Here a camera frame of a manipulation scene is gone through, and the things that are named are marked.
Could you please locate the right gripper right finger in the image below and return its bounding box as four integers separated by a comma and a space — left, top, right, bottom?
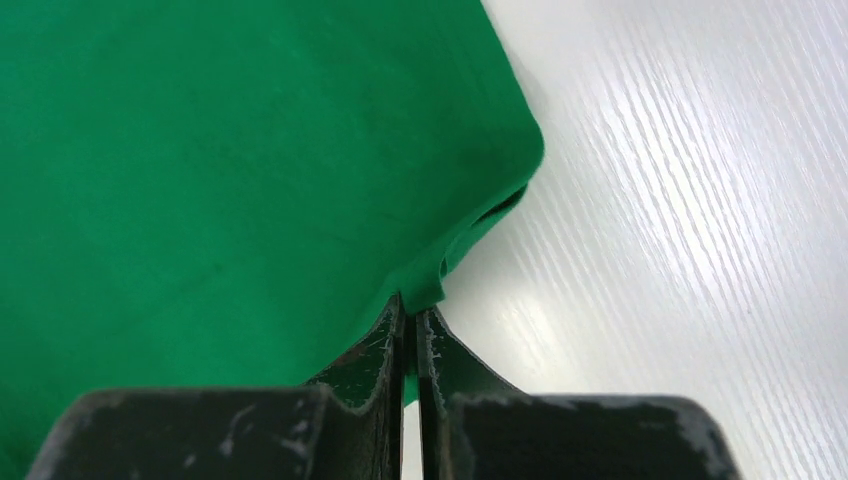
415, 308, 740, 479

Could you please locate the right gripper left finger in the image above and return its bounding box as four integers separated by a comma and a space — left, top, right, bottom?
28, 296, 406, 479

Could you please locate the green t shirt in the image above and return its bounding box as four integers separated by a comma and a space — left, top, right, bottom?
1, 1, 543, 479

